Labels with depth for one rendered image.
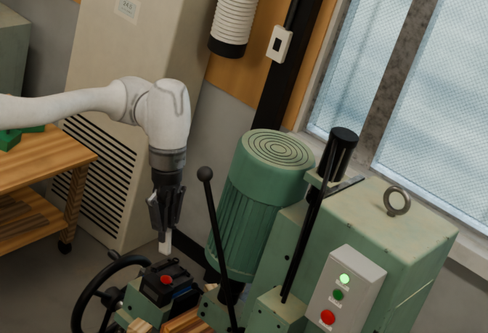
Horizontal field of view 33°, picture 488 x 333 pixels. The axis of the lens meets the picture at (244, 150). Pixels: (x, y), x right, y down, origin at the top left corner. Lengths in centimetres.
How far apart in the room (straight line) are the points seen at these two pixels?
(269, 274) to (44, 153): 177
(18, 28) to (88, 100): 213
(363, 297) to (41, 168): 199
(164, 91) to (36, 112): 30
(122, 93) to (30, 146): 147
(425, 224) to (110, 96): 81
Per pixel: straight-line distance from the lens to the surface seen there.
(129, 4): 335
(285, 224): 171
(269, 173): 169
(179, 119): 189
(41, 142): 346
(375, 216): 162
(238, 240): 180
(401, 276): 155
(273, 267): 177
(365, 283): 152
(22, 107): 175
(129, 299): 216
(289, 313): 166
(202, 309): 202
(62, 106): 183
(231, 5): 317
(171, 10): 320
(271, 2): 326
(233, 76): 343
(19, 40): 408
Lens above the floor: 232
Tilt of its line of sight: 28 degrees down
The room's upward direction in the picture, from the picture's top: 18 degrees clockwise
